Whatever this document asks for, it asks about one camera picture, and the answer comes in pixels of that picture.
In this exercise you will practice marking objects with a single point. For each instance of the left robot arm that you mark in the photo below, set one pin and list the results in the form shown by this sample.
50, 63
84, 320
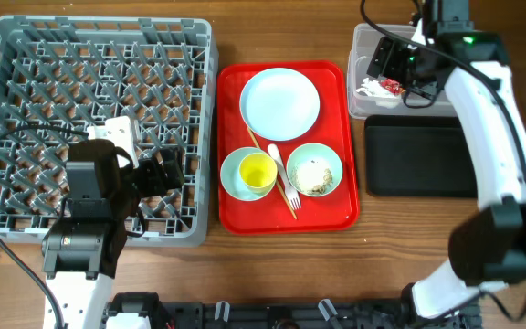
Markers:
82, 248

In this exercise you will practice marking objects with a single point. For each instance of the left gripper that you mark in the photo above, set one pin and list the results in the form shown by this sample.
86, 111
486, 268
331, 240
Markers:
157, 185

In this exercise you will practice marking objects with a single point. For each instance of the crumpled white tissue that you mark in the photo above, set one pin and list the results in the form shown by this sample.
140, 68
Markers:
380, 96

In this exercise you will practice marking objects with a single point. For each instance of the wooden chopstick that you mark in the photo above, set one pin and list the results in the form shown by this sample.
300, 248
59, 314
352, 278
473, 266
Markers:
277, 183

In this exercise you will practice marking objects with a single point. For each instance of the large light blue plate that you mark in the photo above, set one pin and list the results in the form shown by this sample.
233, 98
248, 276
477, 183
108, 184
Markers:
279, 104

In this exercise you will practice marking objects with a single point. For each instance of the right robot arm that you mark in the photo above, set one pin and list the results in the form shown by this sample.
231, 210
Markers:
487, 253

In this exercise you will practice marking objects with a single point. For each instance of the grey dishwasher rack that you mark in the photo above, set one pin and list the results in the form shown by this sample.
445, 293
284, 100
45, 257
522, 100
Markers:
61, 74

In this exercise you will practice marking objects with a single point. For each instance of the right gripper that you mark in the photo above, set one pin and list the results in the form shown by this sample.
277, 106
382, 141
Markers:
385, 61

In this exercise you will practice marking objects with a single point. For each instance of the light green bowl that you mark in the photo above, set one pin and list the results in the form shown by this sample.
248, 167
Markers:
321, 151

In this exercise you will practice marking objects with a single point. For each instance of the small light blue saucer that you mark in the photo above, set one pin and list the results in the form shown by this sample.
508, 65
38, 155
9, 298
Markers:
230, 176

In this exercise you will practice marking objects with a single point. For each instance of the clear plastic bin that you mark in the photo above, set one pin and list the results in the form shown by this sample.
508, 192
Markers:
360, 106

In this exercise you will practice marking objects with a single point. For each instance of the yellow plastic cup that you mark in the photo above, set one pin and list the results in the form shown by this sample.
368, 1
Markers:
258, 171

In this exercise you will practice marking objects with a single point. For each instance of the red snack wrapper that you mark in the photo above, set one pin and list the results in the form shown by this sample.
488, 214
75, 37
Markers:
393, 87

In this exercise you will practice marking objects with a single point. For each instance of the white plastic fork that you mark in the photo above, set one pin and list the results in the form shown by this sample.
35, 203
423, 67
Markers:
290, 191

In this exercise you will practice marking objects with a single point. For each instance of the black food waste tray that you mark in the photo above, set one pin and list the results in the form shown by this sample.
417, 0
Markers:
417, 156

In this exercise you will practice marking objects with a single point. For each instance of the rice and peanut leftovers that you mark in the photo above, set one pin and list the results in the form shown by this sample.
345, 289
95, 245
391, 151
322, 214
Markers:
312, 177

